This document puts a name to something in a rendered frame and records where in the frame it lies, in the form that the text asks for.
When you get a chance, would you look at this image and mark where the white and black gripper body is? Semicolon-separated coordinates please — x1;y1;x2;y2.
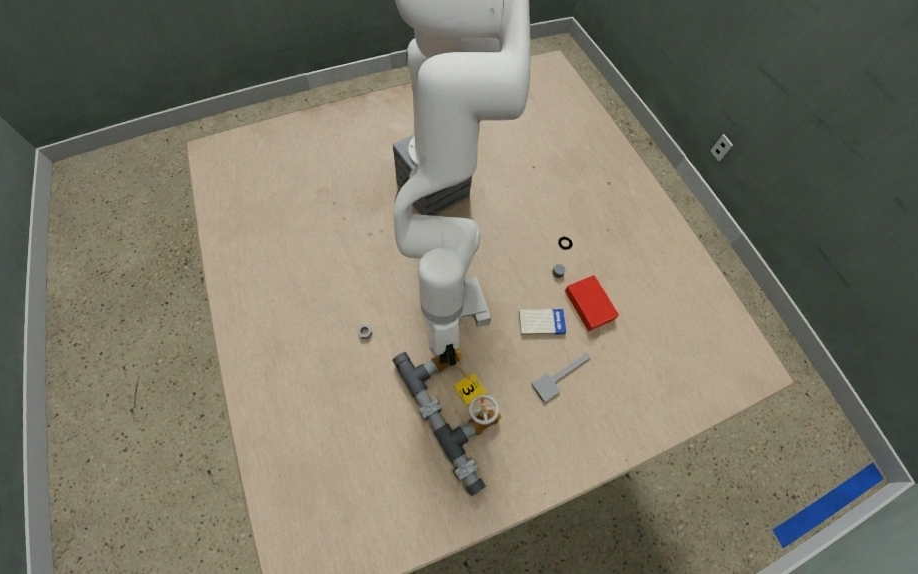
423;315;459;355

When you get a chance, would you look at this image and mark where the red rectangular block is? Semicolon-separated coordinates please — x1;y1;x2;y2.
565;275;619;332

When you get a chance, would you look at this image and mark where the grey pipe manifold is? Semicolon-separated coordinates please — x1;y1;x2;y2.
392;339;502;496

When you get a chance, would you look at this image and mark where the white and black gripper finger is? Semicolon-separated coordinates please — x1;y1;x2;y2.
439;344;456;366

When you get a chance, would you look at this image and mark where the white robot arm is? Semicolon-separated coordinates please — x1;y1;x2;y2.
394;0;531;327

